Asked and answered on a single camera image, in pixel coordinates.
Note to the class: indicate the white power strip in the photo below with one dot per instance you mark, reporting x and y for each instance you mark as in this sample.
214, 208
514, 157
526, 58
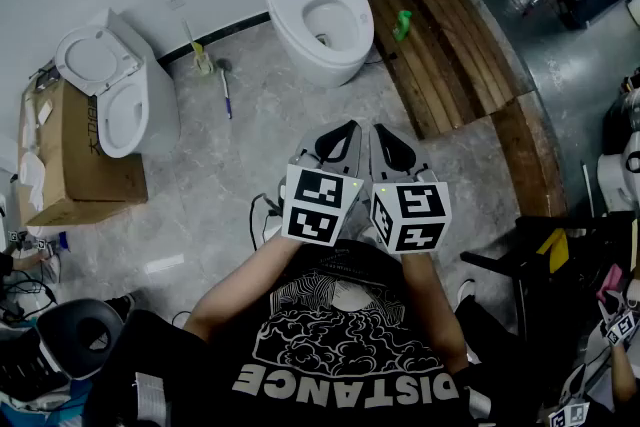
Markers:
272, 233

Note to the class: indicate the white toilet bowl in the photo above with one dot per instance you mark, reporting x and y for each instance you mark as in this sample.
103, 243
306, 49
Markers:
325, 75

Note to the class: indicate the person's left forearm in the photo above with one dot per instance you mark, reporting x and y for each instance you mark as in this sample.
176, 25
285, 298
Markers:
250, 280

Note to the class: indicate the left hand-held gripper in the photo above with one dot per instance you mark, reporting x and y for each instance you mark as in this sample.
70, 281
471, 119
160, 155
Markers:
315, 205

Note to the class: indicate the white wall socket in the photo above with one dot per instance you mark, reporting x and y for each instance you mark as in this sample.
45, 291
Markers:
175, 2

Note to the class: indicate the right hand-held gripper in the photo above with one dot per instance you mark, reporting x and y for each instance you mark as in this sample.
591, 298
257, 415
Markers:
415, 215

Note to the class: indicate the black metal stand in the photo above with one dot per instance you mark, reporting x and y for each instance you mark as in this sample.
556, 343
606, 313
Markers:
525, 260

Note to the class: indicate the green plastic bottle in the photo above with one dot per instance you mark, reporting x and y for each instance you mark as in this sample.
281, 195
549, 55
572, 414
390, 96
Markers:
402, 26

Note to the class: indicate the grey black round device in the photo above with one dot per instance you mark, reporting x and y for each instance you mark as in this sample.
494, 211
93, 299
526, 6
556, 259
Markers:
80, 340

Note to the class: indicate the white packing foam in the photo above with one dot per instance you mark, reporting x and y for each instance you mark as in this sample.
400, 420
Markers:
32, 180

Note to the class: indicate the curved wooden board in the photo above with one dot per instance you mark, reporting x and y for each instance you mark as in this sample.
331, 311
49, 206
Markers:
530, 165

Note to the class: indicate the wooden slat platform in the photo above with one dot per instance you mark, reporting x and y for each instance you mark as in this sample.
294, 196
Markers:
440, 65

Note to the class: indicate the person's right forearm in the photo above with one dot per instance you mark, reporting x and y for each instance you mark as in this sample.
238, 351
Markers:
430, 305

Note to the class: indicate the person's black printed t-shirt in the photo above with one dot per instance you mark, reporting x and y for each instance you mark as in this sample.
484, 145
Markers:
215, 380

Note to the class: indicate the brown cardboard box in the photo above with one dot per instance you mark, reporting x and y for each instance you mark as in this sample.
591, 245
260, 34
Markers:
85, 175

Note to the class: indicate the black-headed toilet brush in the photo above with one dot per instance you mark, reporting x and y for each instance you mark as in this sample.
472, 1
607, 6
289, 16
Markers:
222, 63

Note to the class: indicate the small white toilet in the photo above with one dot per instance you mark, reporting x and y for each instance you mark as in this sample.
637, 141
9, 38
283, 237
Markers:
160, 115

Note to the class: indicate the another person's forearm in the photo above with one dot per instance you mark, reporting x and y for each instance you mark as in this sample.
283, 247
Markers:
624, 375

